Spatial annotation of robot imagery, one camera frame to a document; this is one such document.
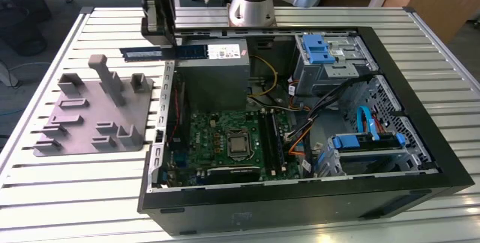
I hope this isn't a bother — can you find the blue plastic drive latch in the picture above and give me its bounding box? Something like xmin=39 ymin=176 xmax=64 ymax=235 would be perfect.
xmin=303 ymin=34 xmax=336 ymax=64

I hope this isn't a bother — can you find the blue flat wire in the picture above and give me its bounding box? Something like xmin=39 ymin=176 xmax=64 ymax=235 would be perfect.
xmin=356 ymin=105 xmax=380 ymax=142

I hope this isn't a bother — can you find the orange wire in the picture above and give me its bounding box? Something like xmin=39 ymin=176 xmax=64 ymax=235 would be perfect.
xmin=288 ymin=133 xmax=312 ymax=156

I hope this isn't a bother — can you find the grey parts rack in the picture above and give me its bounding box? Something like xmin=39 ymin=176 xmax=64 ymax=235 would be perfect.
xmin=32 ymin=54 xmax=157 ymax=156

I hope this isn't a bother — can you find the wooden cabinet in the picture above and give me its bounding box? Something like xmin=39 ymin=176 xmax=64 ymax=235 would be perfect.
xmin=384 ymin=0 xmax=480 ymax=44

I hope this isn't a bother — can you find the silver CPU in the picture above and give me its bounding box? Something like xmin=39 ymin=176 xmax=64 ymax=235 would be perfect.
xmin=228 ymin=137 xmax=251 ymax=154

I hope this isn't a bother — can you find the silver disk bay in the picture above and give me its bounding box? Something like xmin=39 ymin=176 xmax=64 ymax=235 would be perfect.
xmin=313 ymin=133 xmax=432 ymax=176

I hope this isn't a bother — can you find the blue-green RAM stick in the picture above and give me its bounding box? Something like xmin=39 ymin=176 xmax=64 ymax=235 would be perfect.
xmin=269 ymin=110 xmax=288 ymax=170
xmin=119 ymin=44 xmax=209 ymax=62

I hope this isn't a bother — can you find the hard disk in blue carrier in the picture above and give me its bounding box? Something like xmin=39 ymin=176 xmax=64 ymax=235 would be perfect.
xmin=329 ymin=132 xmax=405 ymax=151

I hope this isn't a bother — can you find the black RAM slot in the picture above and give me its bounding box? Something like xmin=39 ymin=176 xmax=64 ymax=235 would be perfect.
xmin=260 ymin=109 xmax=280 ymax=174

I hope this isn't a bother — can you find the black graphics card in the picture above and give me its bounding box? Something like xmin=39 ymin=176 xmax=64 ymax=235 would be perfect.
xmin=205 ymin=165 xmax=261 ymax=183

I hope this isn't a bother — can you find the silver metal drive cage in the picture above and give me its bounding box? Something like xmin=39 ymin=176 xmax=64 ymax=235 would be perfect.
xmin=293 ymin=33 xmax=380 ymax=97

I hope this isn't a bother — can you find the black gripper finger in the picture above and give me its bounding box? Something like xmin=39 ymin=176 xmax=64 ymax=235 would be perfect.
xmin=140 ymin=0 xmax=177 ymax=48

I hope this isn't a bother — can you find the green motherboard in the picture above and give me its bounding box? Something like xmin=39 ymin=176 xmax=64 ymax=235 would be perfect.
xmin=171 ymin=109 xmax=303 ymax=185

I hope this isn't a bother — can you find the yellow wire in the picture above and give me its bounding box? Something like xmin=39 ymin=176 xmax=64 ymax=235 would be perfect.
xmin=249 ymin=55 xmax=279 ymax=97

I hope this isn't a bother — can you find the CPU socket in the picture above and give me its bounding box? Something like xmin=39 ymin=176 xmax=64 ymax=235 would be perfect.
xmin=224 ymin=128 xmax=256 ymax=162

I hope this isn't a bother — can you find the black cable bundle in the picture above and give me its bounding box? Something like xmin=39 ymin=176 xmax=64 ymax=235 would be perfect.
xmin=305 ymin=81 xmax=371 ymax=125

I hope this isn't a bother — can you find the grey power supply unit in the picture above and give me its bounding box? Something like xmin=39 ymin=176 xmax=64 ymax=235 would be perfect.
xmin=175 ymin=39 xmax=251 ymax=111

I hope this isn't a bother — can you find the black PC case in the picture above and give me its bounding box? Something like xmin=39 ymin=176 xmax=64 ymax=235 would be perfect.
xmin=136 ymin=25 xmax=476 ymax=237

